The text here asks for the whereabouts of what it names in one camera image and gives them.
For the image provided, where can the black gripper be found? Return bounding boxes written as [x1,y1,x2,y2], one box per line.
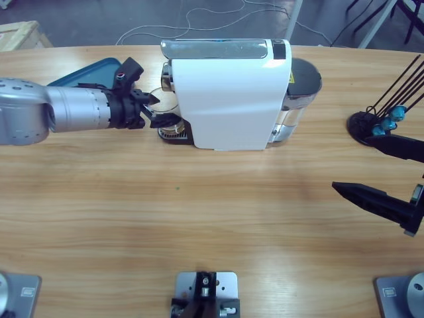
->
[106,86,182,130]
[331,134,424,235]

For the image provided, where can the clear drinking glass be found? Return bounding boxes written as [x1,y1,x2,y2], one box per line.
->
[146,87,186,135]

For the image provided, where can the silver coffee machine lever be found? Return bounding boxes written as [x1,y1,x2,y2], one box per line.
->
[160,38,270,60]

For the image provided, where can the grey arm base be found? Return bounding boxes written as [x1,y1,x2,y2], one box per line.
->
[373,272,424,318]
[0,272,43,318]

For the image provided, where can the white capsule coffee machine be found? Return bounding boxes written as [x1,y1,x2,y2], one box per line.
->
[160,38,293,152]

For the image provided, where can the metal grille drip tray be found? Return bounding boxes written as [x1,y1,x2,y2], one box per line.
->
[157,127,193,146]

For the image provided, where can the black capsule holder with rods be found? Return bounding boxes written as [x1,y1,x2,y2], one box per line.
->
[346,55,424,146]

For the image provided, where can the teal plastic tray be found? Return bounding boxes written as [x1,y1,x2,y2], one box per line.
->
[48,57,125,89]

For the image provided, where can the clear water tank black lid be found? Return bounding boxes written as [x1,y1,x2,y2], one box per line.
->
[271,58,323,147]

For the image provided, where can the black chair legs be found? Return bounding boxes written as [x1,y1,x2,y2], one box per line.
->
[346,0,424,44]

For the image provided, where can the light wooden crate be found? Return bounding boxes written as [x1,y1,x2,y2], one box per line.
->
[0,20,54,53]

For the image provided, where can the white metal table leg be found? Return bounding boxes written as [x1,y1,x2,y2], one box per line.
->
[284,0,304,42]

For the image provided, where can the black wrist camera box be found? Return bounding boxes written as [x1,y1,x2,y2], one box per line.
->
[111,56,146,99]

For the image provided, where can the white floor cable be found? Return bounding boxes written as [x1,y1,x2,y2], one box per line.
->
[115,0,332,47]

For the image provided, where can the white metal frame leg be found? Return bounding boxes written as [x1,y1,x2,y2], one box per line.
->
[359,0,398,50]

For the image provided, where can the grey mount with dark post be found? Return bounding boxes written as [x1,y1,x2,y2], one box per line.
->
[170,270,241,318]

